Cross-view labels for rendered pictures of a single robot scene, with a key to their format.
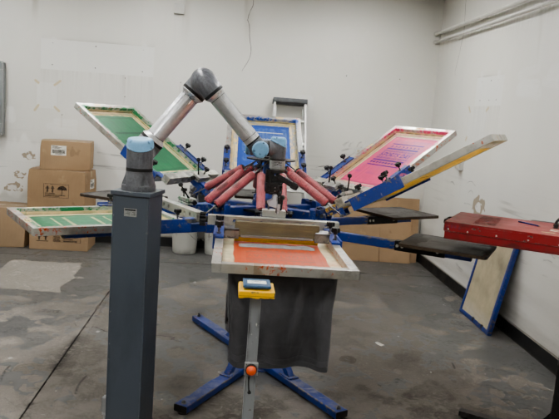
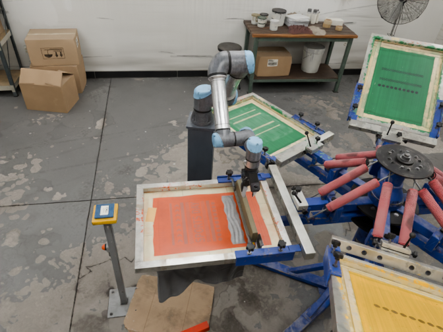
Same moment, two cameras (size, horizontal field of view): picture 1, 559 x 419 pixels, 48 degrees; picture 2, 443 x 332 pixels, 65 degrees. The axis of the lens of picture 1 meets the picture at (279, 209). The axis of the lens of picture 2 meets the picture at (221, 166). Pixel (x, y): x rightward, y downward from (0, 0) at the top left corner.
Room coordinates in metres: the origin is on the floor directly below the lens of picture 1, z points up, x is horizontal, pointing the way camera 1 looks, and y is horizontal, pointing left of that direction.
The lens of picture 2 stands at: (2.66, -1.30, 2.42)
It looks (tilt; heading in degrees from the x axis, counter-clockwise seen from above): 39 degrees down; 82
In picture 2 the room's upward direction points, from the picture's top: 5 degrees clockwise
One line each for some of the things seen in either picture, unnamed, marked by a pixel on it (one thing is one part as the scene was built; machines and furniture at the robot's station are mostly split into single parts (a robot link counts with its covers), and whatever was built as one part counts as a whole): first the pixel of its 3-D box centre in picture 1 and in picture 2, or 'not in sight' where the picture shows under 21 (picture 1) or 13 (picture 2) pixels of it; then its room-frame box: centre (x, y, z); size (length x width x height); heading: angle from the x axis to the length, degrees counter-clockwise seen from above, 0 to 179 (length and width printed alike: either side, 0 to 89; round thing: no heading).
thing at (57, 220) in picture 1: (126, 202); (275, 124); (3.33, 0.82, 1.05); 1.08 x 0.61 x 0.23; 125
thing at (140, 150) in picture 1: (140, 152); (204, 97); (2.78, 0.63, 1.37); 0.13 x 0.12 x 0.14; 8
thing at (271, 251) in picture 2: (331, 242); (264, 255); (3.06, -0.27, 0.98); 0.30 x 0.05 x 0.07; 5
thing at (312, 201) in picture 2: not in sight; (306, 204); (3.35, 0.03, 1.02); 0.17 x 0.06 x 0.05; 5
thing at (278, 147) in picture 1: (277, 148); (254, 149); (3.00, 0.03, 1.42); 0.09 x 0.08 x 0.11; 98
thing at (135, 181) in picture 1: (139, 179); (202, 113); (2.78, 0.63, 1.25); 0.15 x 0.15 x 0.10
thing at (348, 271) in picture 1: (279, 249); (209, 217); (2.79, -0.01, 0.97); 0.79 x 0.58 x 0.04; 5
